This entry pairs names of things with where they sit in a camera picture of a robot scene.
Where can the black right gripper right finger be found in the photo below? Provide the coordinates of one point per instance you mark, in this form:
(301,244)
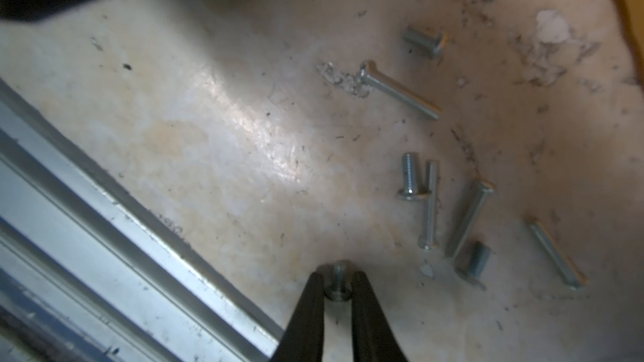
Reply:
(372,337)

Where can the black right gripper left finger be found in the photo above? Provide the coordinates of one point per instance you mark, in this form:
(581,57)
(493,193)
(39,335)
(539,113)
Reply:
(303,339)

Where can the short silver screw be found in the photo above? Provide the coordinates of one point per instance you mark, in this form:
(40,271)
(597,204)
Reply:
(470,263)
(338,290)
(433,45)
(412,188)

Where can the long silver screw slanted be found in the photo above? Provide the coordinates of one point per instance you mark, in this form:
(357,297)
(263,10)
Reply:
(483,189)

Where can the long silver screw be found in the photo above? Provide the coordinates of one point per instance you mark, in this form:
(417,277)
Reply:
(571,276)
(370,75)
(427,240)

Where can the short silver screw top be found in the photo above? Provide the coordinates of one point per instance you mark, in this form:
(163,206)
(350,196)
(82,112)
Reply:
(433,45)

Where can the yellow plastic storage box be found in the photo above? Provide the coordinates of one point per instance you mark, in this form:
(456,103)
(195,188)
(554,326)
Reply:
(629,10)

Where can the aluminium frame rail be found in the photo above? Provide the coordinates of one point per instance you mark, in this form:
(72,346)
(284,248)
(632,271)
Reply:
(88,274)

